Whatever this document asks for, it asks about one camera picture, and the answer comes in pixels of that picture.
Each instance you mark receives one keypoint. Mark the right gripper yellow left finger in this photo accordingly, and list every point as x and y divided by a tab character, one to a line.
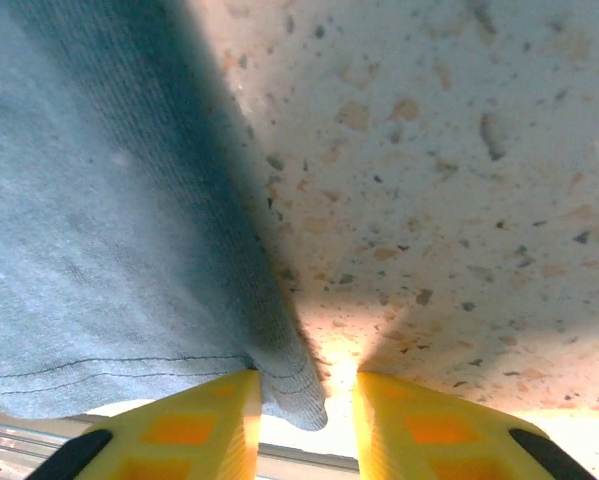
179	430

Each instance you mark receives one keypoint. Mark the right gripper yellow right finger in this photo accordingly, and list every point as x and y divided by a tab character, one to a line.
439	430

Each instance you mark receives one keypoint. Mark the blue t-shirt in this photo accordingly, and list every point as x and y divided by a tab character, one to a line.
104	225

